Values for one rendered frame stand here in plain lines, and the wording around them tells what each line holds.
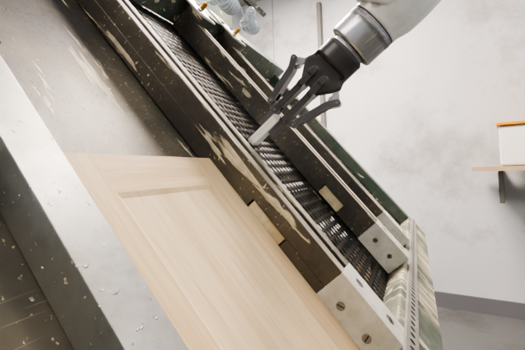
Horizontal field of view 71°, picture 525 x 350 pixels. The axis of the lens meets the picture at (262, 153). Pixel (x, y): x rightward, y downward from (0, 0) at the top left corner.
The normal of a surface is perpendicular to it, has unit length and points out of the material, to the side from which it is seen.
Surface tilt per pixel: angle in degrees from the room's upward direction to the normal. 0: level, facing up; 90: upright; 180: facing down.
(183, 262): 50
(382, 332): 90
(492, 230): 90
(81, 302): 90
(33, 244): 90
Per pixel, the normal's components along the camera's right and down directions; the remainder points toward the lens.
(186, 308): 0.69, -0.68
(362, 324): -0.38, -0.04
